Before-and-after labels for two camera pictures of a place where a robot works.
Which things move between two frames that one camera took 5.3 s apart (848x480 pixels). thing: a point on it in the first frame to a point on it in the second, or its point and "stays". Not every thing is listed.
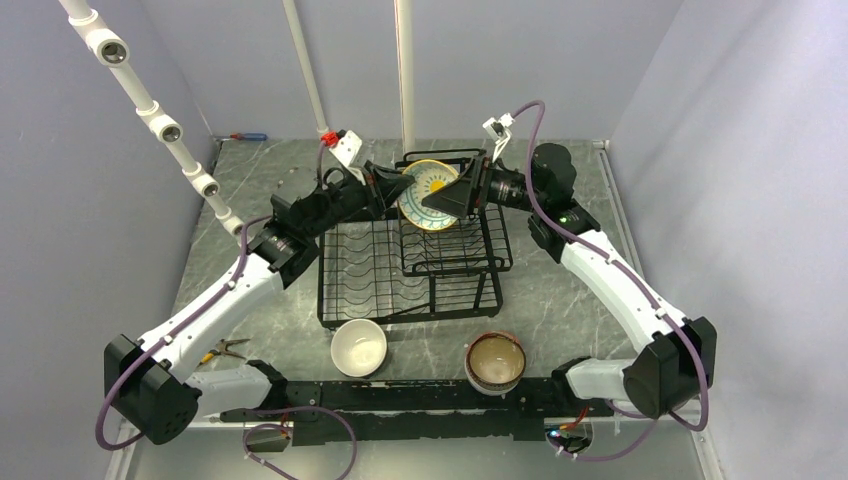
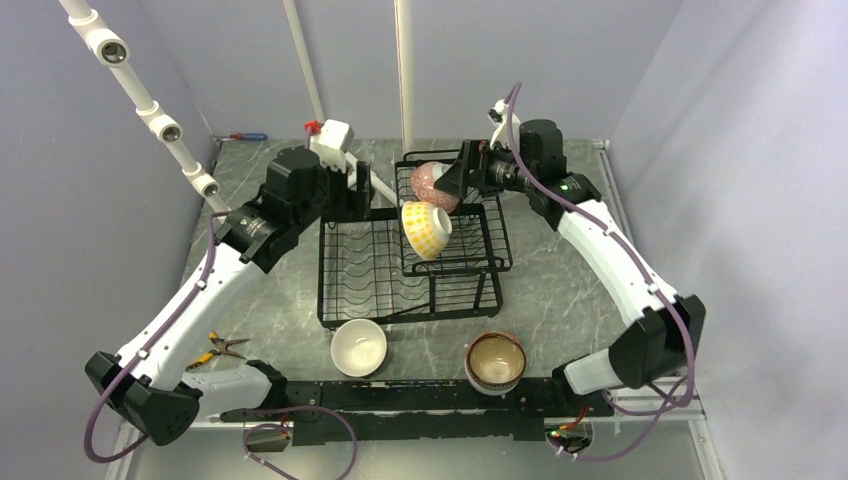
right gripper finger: (459, 197) to (454, 180)
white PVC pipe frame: (112, 50) stays
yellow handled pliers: (221, 349) stays
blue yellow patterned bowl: (429, 176) to (426, 227)
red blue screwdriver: (249, 136) stays
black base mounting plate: (333, 412) stays
